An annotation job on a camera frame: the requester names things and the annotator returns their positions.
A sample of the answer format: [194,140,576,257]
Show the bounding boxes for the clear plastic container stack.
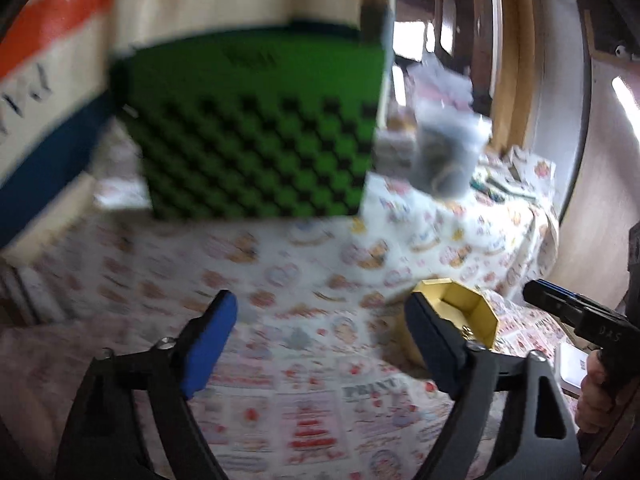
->
[411,100,491,198]

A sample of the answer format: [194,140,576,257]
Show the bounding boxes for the person's right hand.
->
[575,349,621,433]

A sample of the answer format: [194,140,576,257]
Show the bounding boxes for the pink printed mat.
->
[0,280,591,480]

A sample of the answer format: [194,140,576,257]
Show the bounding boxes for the gold octagonal box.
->
[395,279,500,366]

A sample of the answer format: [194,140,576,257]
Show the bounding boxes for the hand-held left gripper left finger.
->
[54,289,238,480]

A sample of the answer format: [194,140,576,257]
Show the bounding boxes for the white paper sheet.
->
[555,342,591,401]

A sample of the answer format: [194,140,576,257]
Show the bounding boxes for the bear printed blanket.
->
[90,147,561,321]

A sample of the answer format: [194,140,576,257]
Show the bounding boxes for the green black checkered box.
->
[110,30,393,222]

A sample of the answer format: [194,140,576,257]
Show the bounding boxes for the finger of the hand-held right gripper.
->
[522,279,586,328]

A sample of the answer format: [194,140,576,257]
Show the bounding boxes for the wooden window frame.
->
[470,0,546,156]

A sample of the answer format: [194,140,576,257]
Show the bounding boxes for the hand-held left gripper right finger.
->
[404,294,583,480]

